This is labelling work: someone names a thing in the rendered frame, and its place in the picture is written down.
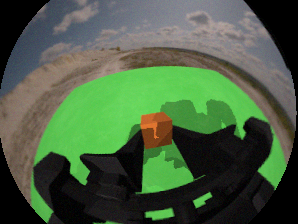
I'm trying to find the orange block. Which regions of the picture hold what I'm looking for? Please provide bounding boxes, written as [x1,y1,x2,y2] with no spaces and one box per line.
[141,112,173,149]

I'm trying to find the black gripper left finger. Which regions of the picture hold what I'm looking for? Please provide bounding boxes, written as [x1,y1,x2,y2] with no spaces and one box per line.
[78,129,144,193]

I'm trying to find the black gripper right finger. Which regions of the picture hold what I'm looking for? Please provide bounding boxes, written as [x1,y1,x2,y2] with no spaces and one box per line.
[172,124,235,180]

